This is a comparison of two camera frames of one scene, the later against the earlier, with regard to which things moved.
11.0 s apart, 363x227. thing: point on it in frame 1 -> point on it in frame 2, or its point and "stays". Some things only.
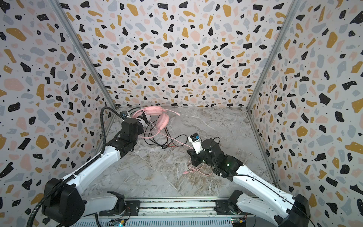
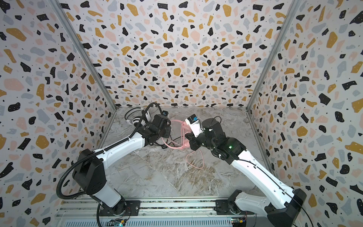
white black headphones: [143, 117] stays
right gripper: [195, 156] -> [194, 141]
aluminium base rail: [172, 212] stays
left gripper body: [139, 129] -> [166, 132]
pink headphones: [163, 120] -> [185, 128]
